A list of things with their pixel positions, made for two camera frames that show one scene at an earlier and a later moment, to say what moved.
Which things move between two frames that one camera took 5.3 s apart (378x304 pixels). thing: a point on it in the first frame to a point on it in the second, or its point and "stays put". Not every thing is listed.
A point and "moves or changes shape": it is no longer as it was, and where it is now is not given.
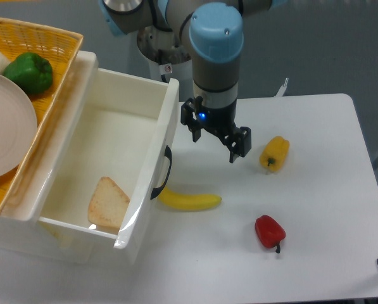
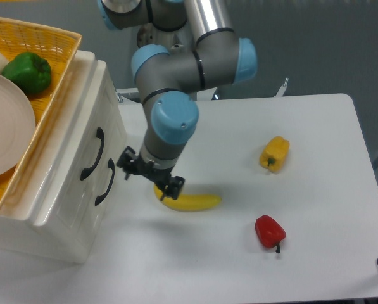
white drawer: (104, 157) moves or changes shape
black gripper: (221, 121) to (132, 163)
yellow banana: (177, 201) stays put
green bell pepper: (31, 71) stays put
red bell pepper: (269, 232) stays put
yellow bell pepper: (274, 153) stays put
